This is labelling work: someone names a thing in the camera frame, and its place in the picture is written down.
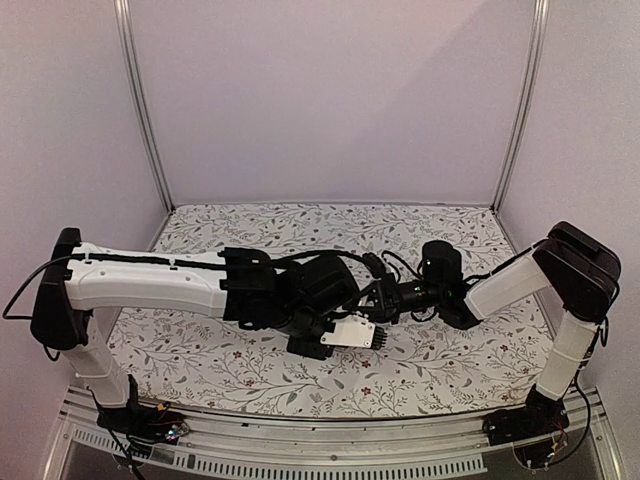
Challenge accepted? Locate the front aluminium rail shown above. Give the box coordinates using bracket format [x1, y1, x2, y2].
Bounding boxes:
[59, 387, 606, 459]

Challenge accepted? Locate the perforated white cable duct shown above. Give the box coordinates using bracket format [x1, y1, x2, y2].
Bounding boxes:
[72, 424, 489, 476]

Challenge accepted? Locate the left aluminium frame post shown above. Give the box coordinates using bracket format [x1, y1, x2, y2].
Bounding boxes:
[113, 0, 175, 213]

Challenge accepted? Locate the aluminium frame post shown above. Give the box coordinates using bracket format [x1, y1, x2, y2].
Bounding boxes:
[491, 0, 550, 214]
[113, 0, 175, 213]

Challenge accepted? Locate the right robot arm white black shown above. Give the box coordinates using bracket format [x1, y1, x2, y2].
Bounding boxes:
[367, 222, 621, 436]

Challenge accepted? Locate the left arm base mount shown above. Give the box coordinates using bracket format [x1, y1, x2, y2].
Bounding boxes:
[96, 402, 190, 445]

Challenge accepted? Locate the floral table mat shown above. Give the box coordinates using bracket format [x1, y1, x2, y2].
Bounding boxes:
[107, 204, 552, 418]

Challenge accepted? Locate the right aluminium frame post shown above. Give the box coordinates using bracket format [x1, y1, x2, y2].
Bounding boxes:
[491, 0, 550, 214]

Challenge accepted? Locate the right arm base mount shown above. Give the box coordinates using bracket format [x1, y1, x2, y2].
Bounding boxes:
[482, 401, 569, 470]

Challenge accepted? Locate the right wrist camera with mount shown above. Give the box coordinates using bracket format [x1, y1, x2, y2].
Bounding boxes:
[362, 252, 396, 280]

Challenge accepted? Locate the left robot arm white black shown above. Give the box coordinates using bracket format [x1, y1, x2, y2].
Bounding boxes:
[30, 228, 375, 434]

